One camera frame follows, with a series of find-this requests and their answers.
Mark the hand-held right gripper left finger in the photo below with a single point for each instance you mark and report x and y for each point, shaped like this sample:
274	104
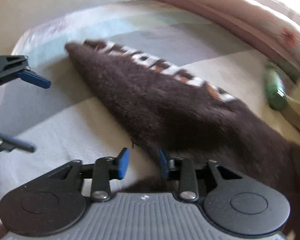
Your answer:
123	163

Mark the green bottle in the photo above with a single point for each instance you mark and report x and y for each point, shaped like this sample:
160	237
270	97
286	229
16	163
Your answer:
275	87

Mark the pink folded quilt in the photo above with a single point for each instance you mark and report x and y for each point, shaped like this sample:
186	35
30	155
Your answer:
240	17

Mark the striped pastel bed sheet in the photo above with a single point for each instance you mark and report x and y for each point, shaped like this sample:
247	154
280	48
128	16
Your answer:
65	120

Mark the brown fuzzy lettered sweater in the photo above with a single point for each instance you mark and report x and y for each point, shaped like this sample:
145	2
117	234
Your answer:
185	115

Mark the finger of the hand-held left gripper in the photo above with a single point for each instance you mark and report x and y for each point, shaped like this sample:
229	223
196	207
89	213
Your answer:
35	78
15	143

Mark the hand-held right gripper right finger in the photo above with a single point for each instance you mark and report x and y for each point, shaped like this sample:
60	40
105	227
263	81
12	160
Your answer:
163	165

